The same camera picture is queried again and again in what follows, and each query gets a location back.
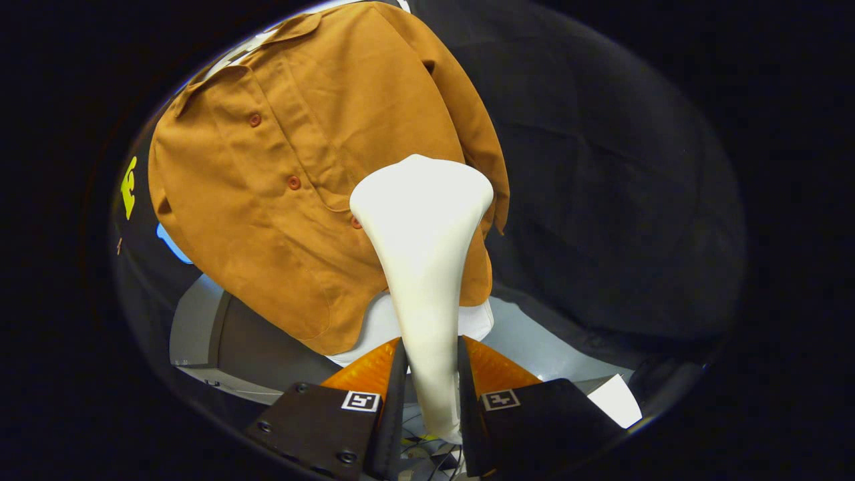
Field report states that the black backdrop cloth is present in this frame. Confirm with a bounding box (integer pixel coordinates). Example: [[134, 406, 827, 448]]
[[110, 0, 747, 375]]

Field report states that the white mannequin torso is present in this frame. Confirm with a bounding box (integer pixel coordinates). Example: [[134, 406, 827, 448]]
[[200, 0, 495, 367]]

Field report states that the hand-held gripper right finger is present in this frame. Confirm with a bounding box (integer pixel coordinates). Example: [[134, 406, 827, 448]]
[[457, 335, 625, 479]]

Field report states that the white garment steamer head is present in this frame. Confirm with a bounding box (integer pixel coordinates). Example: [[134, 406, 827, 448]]
[[349, 154, 495, 445]]

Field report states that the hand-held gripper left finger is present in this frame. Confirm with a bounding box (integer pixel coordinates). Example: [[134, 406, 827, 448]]
[[244, 337, 409, 480]]

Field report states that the orange button-up shirt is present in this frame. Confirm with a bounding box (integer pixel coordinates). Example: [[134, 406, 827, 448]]
[[148, 1, 510, 356]]

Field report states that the tangle of floor cables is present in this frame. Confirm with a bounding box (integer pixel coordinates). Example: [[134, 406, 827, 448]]
[[399, 401, 465, 480]]

